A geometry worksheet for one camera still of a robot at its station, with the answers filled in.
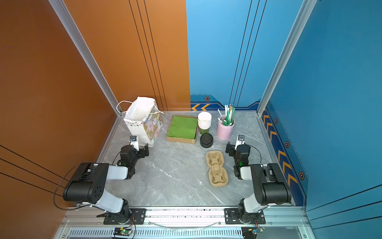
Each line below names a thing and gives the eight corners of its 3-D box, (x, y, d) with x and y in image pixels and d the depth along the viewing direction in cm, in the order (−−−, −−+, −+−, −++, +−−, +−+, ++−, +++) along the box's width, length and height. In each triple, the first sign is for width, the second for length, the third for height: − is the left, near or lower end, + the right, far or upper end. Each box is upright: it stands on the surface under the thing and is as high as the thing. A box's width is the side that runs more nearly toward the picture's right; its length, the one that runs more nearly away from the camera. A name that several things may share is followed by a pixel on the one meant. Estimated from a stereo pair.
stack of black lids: (205, 149, 99) (205, 144, 94) (199, 141, 103) (199, 136, 98) (214, 144, 102) (214, 139, 97) (207, 136, 106) (208, 131, 101)
